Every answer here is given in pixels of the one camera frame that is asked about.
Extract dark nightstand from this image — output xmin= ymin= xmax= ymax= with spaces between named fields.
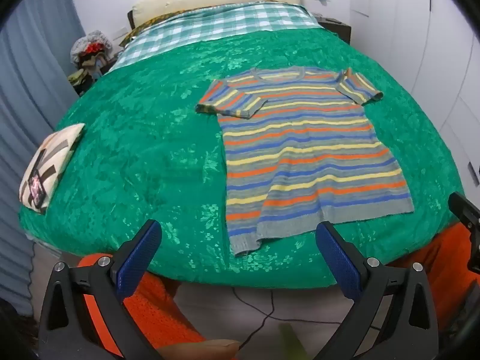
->
xmin=313 ymin=13 xmax=352 ymax=44

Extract striped knit t-shirt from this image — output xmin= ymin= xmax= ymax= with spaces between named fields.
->
xmin=195 ymin=66 xmax=415 ymax=257

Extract blue grey curtain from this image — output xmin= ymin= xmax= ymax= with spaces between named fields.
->
xmin=0 ymin=0 xmax=87 ymax=316

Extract beige patterned cushion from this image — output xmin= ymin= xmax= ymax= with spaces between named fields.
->
xmin=19 ymin=123 xmax=86 ymax=215

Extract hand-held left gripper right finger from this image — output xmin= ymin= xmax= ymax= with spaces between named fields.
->
xmin=315 ymin=220 xmax=439 ymax=360

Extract green floral bedspread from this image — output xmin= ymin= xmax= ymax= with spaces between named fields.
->
xmin=19 ymin=28 xmax=466 ymax=289

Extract green checked sheet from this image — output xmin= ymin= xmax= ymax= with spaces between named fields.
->
xmin=107 ymin=2 xmax=325 ymax=72

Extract pile of clothes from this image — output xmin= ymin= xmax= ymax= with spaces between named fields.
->
xmin=67 ymin=54 xmax=113 ymax=96

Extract orange pants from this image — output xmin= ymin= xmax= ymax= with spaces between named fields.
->
xmin=77 ymin=221 xmax=480 ymax=360

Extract yellow dark patterned cloth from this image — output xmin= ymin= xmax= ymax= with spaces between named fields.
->
xmin=122 ymin=9 xmax=184 ymax=46

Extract black floor cable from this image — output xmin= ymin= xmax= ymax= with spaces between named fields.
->
xmin=230 ymin=287 xmax=346 ymax=349

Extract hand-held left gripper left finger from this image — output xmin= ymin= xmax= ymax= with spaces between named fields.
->
xmin=38 ymin=219 xmax=163 ymax=360

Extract frilly floral bonnet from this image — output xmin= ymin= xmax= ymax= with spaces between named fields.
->
xmin=70 ymin=30 xmax=114 ymax=62

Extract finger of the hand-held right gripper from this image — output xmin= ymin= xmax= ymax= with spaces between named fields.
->
xmin=448 ymin=191 xmax=480 ymax=233

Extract white wardrobe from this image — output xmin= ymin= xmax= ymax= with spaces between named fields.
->
xmin=349 ymin=0 xmax=480 ymax=188

